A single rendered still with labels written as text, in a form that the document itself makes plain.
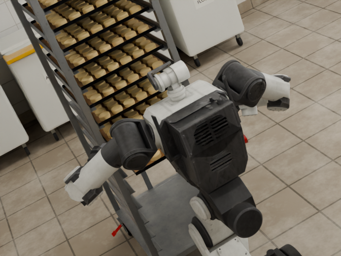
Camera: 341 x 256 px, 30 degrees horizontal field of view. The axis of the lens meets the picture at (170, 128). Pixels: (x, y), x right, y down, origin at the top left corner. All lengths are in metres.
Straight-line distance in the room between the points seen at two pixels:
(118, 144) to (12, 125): 2.85
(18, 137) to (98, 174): 2.81
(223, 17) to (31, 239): 2.31
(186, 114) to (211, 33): 3.14
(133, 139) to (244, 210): 0.44
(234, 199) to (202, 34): 3.04
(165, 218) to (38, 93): 1.78
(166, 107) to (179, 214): 1.37
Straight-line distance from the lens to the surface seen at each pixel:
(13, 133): 4.89
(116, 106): 2.79
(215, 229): 2.56
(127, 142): 2.04
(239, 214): 2.15
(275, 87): 2.30
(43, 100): 4.83
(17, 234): 4.20
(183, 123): 1.98
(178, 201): 3.49
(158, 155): 2.50
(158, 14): 2.68
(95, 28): 2.66
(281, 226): 3.33
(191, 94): 2.13
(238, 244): 2.64
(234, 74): 2.17
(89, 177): 2.15
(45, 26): 2.54
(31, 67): 4.74
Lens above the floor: 2.13
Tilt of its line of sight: 28 degrees down
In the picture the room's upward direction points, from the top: 22 degrees counter-clockwise
